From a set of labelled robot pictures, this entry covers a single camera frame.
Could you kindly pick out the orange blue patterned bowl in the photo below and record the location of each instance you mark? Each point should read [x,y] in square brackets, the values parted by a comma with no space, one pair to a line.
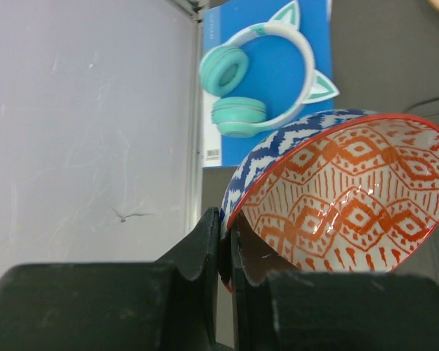
[340,190]

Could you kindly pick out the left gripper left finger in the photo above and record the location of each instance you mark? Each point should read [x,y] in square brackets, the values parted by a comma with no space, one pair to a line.
[167,304]

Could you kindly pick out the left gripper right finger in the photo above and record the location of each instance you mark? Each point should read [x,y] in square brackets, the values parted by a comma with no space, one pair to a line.
[292,310]

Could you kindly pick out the black wire dish rack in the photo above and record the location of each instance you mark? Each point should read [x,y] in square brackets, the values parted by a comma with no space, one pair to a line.
[428,108]

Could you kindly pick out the teal cat ear headphones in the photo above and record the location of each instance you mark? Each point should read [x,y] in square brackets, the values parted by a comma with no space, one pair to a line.
[224,67]

